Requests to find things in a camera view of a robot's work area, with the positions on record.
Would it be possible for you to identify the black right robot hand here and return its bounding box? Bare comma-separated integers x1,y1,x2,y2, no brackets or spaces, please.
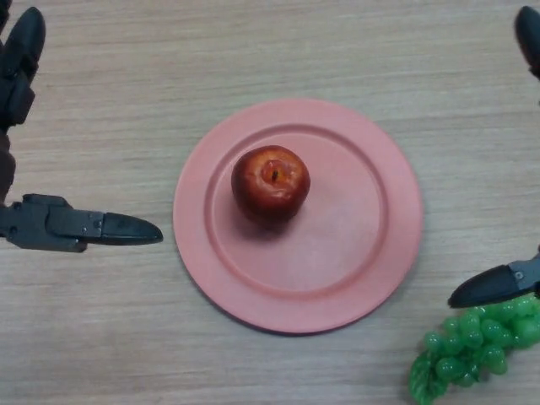
446,5,540,310

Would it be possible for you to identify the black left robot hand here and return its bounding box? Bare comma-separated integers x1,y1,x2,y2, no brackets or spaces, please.
0,7,165,254

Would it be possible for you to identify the red apple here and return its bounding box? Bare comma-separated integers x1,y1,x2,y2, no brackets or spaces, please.
230,145,312,224

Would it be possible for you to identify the pink round plate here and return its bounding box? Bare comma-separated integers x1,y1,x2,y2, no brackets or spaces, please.
172,98,424,336

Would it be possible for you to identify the green grape bunch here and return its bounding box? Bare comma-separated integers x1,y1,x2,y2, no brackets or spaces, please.
408,294,540,405

